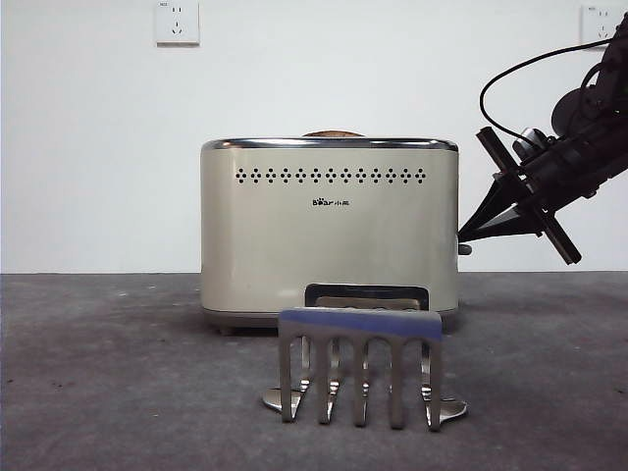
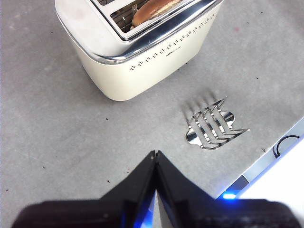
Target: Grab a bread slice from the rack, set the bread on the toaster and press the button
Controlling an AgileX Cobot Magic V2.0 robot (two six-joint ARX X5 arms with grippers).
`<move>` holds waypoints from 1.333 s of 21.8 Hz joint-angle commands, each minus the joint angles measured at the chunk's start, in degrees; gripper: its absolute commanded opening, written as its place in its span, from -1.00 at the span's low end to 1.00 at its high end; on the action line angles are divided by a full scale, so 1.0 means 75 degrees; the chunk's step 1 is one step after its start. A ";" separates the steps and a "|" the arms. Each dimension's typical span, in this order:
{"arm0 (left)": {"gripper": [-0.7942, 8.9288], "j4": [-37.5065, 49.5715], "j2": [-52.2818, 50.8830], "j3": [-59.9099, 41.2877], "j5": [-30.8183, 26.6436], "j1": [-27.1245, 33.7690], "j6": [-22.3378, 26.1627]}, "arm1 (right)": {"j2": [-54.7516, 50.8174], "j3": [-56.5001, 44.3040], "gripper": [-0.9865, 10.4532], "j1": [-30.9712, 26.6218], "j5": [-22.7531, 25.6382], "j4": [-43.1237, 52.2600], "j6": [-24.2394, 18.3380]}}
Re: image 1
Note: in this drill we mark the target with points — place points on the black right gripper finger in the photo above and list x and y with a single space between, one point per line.
498 198
515 218

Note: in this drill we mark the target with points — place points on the grey toaster lever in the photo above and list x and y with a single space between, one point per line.
464 249

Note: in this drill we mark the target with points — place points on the brown bread slice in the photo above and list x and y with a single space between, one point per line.
333 133

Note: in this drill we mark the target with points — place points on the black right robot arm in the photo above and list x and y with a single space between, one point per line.
615 68

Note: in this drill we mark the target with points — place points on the cream two-slot toaster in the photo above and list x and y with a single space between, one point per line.
343 245

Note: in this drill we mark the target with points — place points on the silver metal toast rack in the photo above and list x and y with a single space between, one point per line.
358 322

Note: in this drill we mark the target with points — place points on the pale grey wrist camera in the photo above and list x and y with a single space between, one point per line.
532 141

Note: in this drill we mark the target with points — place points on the white wall socket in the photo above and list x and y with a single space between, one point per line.
177 24
592 24

